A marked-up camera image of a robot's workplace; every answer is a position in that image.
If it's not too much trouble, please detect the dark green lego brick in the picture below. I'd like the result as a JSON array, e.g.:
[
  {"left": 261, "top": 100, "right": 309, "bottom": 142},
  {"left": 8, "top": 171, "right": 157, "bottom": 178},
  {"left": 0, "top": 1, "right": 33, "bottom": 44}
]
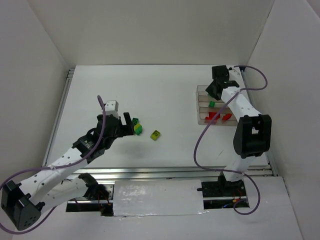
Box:
[{"left": 132, "top": 117, "right": 140, "bottom": 125}]

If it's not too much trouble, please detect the small green lego brick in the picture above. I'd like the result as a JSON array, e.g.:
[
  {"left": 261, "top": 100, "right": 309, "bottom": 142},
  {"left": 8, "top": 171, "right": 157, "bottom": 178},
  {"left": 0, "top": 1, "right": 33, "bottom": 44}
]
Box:
[{"left": 208, "top": 101, "right": 216, "bottom": 108}]

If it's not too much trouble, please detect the red rectangular lego brick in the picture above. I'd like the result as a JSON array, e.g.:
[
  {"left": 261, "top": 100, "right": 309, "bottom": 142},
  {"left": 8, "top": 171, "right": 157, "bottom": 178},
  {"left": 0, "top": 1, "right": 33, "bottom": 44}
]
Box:
[{"left": 204, "top": 112, "right": 221, "bottom": 124}]

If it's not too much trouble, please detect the yellow-green sloped lego brick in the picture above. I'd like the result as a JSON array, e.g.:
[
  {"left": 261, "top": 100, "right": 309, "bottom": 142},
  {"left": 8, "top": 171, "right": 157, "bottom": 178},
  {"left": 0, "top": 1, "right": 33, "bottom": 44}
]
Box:
[{"left": 150, "top": 130, "right": 161, "bottom": 141}]

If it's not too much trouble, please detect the red rounded lego brick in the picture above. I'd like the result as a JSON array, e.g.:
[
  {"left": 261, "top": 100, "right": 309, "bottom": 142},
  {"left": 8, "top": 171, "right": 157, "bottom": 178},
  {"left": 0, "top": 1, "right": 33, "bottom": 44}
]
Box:
[{"left": 222, "top": 113, "right": 232, "bottom": 122}]

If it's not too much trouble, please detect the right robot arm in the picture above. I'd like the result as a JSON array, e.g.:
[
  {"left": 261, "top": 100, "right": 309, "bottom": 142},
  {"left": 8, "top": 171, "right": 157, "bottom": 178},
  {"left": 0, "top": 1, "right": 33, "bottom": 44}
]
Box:
[{"left": 205, "top": 65, "right": 272, "bottom": 182}]

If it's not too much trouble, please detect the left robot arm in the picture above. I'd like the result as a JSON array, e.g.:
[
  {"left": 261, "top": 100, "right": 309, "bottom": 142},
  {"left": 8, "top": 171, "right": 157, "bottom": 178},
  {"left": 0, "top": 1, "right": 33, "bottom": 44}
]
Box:
[{"left": 0, "top": 112, "right": 134, "bottom": 234}]

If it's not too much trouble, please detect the clear compartment container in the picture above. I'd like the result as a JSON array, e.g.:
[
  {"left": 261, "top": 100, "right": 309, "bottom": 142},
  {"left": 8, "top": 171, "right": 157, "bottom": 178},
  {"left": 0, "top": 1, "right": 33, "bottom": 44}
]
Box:
[{"left": 196, "top": 85, "right": 238, "bottom": 127}]

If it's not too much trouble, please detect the silver foil panel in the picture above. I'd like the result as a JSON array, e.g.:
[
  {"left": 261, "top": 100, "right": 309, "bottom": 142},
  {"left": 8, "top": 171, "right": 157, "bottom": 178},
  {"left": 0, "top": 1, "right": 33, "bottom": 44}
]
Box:
[{"left": 113, "top": 179, "right": 205, "bottom": 217}]

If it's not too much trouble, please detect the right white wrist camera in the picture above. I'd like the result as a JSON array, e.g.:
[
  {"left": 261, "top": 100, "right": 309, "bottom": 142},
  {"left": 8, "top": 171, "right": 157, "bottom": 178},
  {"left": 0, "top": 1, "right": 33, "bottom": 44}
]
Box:
[{"left": 226, "top": 66, "right": 241, "bottom": 78}]

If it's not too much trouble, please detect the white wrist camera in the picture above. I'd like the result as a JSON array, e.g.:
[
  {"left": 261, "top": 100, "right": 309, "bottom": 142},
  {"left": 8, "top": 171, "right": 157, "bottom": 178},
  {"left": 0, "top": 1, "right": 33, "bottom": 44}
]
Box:
[
  {"left": 104, "top": 100, "right": 119, "bottom": 119},
  {"left": 226, "top": 66, "right": 241, "bottom": 78}
]

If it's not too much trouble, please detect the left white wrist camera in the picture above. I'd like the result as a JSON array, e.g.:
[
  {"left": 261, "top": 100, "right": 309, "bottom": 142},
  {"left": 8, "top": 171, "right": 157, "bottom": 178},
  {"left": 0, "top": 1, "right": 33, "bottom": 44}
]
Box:
[{"left": 104, "top": 100, "right": 119, "bottom": 119}]

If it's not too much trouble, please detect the aluminium front rail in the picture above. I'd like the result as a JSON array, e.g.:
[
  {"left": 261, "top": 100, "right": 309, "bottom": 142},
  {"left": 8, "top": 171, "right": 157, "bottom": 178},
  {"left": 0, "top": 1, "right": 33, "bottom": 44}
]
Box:
[{"left": 59, "top": 165, "right": 276, "bottom": 181}]

